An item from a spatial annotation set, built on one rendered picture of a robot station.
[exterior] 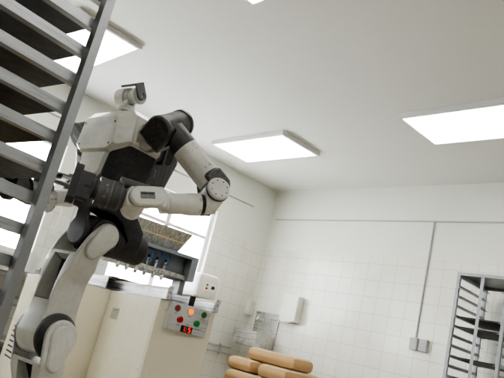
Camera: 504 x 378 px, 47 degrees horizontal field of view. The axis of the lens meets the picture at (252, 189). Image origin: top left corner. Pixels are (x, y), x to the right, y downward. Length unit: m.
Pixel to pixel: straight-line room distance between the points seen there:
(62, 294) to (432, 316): 5.29
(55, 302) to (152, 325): 1.16
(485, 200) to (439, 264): 0.86
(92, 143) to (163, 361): 1.40
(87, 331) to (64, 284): 1.71
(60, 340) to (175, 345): 1.26
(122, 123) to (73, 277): 0.52
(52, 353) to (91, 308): 1.74
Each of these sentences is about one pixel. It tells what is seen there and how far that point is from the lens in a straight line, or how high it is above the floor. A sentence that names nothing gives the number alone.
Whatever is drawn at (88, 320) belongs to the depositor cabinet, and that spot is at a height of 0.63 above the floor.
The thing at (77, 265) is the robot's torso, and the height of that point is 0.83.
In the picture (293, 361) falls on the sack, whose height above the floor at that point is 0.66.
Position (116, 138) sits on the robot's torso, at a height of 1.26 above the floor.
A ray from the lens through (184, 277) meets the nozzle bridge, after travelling 3.92.
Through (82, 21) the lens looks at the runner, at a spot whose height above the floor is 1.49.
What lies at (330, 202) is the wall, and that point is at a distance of 8.07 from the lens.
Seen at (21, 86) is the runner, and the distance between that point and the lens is 1.70.
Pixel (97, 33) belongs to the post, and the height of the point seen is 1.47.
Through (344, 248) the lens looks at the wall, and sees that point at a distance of 7.68.
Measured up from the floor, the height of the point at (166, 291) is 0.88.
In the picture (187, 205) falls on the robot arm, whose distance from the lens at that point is 1.83.
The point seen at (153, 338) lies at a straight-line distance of 3.06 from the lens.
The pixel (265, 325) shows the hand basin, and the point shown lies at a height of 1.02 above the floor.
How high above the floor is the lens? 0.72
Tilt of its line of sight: 15 degrees up
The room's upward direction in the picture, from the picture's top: 14 degrees clockwise
